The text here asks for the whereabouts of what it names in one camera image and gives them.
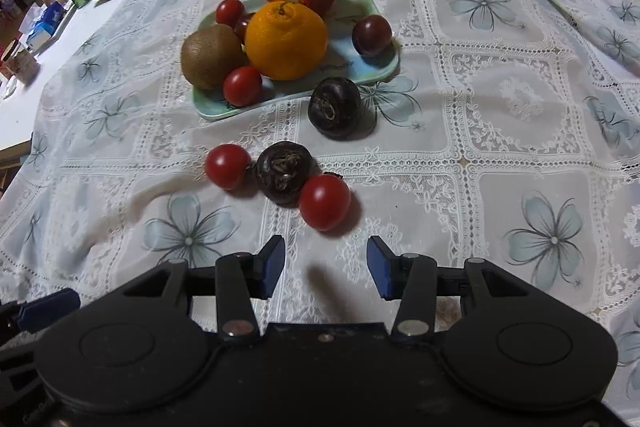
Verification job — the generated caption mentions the brown kiwi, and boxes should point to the brown kiwi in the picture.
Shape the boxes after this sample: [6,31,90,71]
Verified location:
[180,23,249,90]

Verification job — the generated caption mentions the dark water chestnut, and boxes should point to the dark water chestnut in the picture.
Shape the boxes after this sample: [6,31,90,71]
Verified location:
[255,141,317,208]
[307,77,362,139]

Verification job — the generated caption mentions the white lace floral tablecloth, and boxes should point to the white lace floral tablecloth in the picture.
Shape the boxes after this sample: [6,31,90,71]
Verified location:
[0,0,640,427]

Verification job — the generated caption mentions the orange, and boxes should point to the orange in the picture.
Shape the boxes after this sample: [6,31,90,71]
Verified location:
[244,0,329,82]

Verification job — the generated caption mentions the light green plate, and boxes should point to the light green plate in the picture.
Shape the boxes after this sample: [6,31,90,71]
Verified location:
[192,0,402,124]

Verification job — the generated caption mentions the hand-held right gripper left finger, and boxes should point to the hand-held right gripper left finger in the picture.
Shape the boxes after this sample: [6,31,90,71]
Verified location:
[122,236,286,339]

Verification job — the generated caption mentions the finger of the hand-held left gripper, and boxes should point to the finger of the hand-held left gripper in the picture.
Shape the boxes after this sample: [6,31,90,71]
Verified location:
[10,289,81,333]

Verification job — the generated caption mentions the dark purple cherry tomato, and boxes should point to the dark purple cherry tomato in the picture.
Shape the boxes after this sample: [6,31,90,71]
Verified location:
[233,13,256,44]
[351,14,393,58]

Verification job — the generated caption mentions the blue tissue box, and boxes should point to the blue tissue box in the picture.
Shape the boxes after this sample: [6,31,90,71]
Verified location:
[25,2,67,53]

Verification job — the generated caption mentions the red cherry tomato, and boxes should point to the red cherry tomato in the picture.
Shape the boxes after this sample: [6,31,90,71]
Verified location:
[222,66,264,107]
[204,144,253,190]
[299,174,352,232]
[215,0,251,28]

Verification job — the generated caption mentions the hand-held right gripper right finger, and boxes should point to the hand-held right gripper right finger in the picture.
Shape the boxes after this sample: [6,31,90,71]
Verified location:
[367,236,531,339]

